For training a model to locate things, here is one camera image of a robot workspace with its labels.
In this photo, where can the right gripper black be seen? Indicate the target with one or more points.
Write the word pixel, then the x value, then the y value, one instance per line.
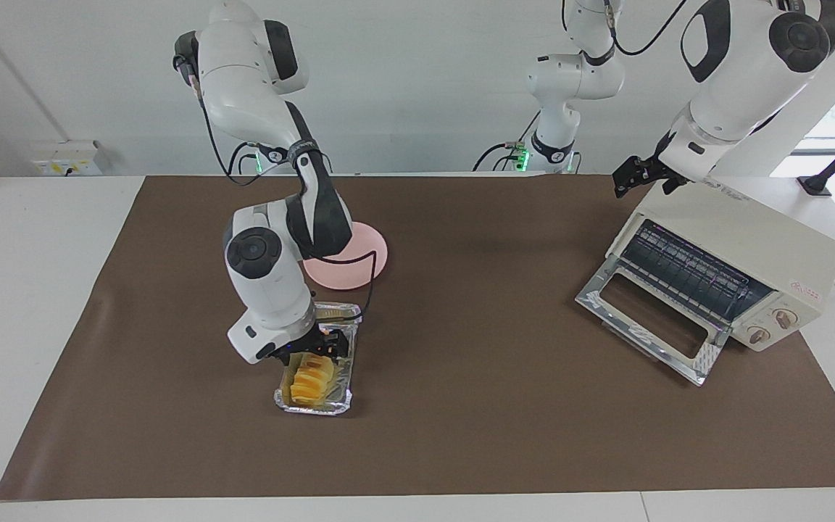
pixel 301 344

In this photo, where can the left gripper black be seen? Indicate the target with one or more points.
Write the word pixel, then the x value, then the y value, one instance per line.
pixel 657 167

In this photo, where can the yellow sliced bread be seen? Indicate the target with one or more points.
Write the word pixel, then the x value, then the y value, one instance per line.
pixel 309 384

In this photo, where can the aluminium foil tray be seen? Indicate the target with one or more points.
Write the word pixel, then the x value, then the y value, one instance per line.
pixel 341 391

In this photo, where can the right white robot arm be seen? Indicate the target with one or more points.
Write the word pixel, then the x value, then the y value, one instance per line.
pixel 265 290

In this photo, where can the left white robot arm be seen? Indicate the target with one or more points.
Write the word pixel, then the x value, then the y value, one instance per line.
pixel 744 87

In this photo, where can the cream toaster oven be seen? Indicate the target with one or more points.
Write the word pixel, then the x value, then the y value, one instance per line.
pixel 765 232

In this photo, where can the cream oven knob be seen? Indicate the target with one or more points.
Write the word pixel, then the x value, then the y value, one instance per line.
pixel 758 335
pixel 785 317

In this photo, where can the pink round plate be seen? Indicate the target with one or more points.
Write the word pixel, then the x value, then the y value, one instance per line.
pixel 349 272

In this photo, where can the brown table mat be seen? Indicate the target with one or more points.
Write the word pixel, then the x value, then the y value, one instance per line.
pixel 461 435

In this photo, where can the white wall socket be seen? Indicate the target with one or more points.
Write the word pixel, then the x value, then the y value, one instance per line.
pixel 62 159

